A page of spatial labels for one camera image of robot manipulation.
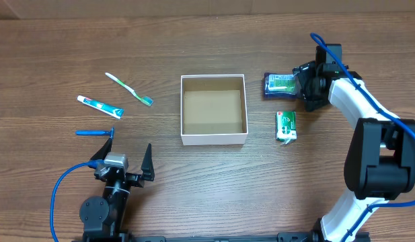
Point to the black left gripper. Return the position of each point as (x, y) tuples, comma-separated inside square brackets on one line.
[(127, 178)]

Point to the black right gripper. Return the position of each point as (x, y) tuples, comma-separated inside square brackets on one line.
[(303, 86)]

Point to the blue disposable razor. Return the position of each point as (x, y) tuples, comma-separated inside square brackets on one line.
[(109, 133)]

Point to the teal white toothpaste tube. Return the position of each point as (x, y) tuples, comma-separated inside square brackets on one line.
[(105, 108)]

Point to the green soap bar pack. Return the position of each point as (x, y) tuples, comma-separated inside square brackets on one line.
[(286, 129)]

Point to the green white toothbrush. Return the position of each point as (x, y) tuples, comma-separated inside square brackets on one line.
[(144, 100)]

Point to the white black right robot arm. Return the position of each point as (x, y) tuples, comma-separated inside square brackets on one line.
[(380, 163)]

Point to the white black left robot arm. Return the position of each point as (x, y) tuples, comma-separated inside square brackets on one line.
[(102, 216)]

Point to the pink open cardboard box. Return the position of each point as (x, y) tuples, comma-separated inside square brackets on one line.
[(213, 110)]

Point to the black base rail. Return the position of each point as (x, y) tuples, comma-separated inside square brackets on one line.
[(280, 237)]

